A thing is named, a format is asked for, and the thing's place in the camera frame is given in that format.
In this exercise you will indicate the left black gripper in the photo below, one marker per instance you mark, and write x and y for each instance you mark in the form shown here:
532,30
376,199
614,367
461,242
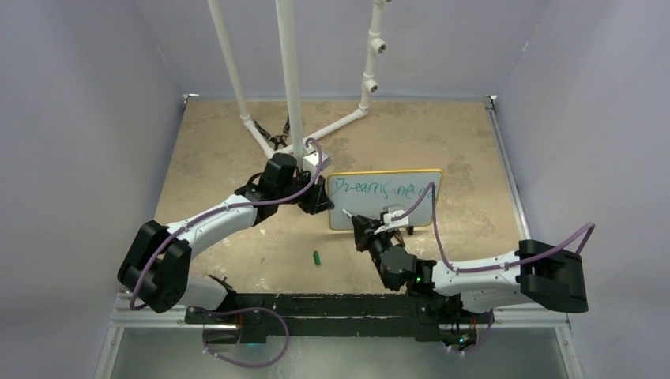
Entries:
318,200

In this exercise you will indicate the green marker cap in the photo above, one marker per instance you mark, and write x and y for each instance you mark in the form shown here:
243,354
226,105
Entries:
316,258

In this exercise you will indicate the aluminium extrusion frame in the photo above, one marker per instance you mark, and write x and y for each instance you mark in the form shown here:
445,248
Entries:
524,342

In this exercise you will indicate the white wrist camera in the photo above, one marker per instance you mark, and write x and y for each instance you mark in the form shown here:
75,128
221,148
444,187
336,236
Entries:
394,218
315,163

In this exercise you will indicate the yellow framed whiteboard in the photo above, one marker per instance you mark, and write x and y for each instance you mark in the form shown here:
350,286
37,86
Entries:
368,193

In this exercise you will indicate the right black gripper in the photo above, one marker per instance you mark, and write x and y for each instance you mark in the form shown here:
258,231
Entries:
360,225

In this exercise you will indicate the white PVC pipe frame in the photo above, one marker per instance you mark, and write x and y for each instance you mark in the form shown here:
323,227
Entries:
375,45

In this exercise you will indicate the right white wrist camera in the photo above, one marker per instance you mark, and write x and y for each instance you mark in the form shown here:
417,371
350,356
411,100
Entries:
394,218

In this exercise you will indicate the black handled pliers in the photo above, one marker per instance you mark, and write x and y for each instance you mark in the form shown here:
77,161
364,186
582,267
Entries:
277,141

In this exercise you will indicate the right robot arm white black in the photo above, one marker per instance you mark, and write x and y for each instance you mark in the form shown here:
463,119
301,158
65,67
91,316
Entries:
535,272

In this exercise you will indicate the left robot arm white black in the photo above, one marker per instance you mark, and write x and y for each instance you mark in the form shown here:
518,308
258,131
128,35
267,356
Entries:
156,269

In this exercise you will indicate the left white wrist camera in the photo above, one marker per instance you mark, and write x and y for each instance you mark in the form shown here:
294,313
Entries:
315,163

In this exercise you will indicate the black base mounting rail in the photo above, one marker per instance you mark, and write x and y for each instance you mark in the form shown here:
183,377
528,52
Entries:
424,318

